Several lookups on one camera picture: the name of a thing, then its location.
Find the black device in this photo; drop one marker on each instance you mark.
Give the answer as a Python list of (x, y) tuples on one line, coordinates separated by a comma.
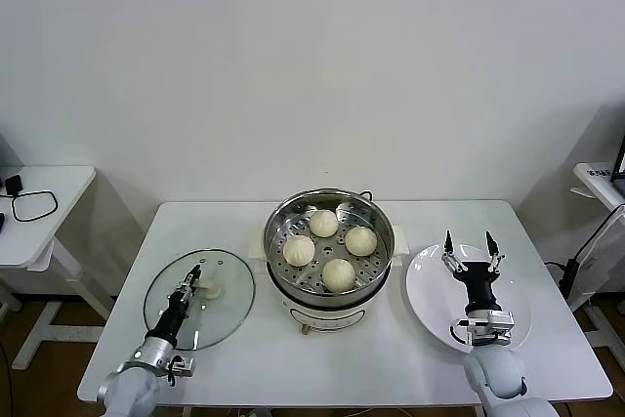
[(3, 221)]

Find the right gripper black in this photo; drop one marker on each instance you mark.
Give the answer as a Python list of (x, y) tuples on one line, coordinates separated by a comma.
[(478, 285)]

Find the steel perforated steamer basket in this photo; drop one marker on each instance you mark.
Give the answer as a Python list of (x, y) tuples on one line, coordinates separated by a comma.
[(373, 270)]

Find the white steamed baozi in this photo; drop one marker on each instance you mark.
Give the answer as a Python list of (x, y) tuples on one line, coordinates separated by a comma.
[(339, 275), (361, 241), (299, 251), (323, 224)]

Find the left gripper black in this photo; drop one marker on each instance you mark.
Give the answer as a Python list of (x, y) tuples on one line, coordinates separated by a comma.
[(173, 317)]

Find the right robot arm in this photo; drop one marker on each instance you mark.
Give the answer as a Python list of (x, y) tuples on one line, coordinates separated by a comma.
[(493, 373)]

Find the small black charger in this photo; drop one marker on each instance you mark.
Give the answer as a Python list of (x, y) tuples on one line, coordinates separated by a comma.
[(14, 183)]

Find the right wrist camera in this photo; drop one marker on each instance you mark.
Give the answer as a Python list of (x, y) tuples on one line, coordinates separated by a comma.
[(500, 324)]

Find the white electric cooker base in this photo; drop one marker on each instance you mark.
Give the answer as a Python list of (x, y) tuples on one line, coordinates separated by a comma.
[(327, 315)]

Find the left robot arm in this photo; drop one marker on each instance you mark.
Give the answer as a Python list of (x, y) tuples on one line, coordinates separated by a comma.
[(132, 387)]

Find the white round plate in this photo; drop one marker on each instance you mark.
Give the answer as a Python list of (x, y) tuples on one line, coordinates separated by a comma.
[(429, 300)]

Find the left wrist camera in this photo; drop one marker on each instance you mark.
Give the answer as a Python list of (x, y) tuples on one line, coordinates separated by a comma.
[(181, 367)]

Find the dark laptop screen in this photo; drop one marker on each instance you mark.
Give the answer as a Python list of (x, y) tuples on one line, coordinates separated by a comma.
[(621, 158)]

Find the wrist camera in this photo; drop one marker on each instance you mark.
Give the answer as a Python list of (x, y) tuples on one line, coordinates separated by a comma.
[(181, 367), (500, 324)]

